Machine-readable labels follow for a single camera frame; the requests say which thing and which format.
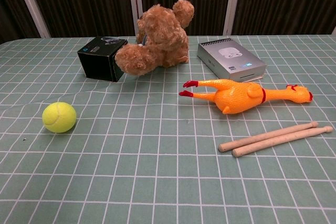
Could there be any yellow tennis ball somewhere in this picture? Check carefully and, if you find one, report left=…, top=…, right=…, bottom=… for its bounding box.
left=41, top=101, right=77, bottom=134

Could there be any silver earbuds product box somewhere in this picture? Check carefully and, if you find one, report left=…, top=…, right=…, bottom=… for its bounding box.
left=197, top=38, right=268, bottom=83

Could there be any black cardboard box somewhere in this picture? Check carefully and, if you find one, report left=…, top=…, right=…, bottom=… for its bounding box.
left=77, top=36, right=129, bottom=82

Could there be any brown plush teddy bear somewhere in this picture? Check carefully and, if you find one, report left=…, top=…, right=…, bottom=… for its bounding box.
left=114, top=0, right=195, bottom=77

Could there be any yellow rubber chicken toy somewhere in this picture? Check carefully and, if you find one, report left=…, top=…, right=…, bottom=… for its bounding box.
left=178, top=78, right=314, bottom=115

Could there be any green checked tablecloth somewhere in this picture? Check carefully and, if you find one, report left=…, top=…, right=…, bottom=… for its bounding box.
left=0, top=34, right=336, bottom=224

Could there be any wooden drumstick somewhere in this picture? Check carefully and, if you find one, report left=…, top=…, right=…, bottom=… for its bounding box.
left=218, top=121, right=319, bottom=153
left=232, top=125, right=334, bottom=158

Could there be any dark brown pleated curtain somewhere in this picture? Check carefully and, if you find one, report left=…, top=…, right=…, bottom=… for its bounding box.
left=0, top=0, right=336, bottom=45

